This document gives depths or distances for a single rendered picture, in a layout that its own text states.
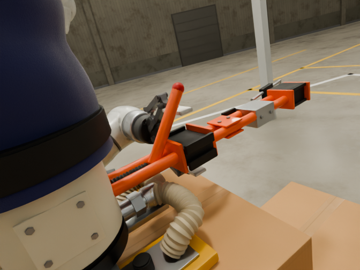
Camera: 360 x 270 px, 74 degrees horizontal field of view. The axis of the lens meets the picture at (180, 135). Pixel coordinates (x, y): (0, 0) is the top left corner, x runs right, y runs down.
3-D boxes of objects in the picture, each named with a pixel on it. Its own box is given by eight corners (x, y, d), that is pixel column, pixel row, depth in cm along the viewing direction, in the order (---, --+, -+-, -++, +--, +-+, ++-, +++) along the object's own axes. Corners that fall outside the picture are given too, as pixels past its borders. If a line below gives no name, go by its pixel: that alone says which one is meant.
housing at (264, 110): (259, 128, 55) (256, 110, 53) (236, 125, 60) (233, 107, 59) (276, 118, 58) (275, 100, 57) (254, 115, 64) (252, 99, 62)
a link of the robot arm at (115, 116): (158, 127, 74) (126, 156, 70) (136, 121, 87) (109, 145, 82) (139, 99, 69) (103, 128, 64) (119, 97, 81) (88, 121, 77)
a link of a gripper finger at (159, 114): (163, 128, 61) (160, 124, 61) (174, 102, 51) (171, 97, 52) (150, 134, 59) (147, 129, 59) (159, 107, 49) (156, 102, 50)
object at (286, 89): (293, 110, 60) (292, 90, 59) (268, 107, 66) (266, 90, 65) (310, 99, 64) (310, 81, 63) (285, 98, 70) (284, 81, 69)
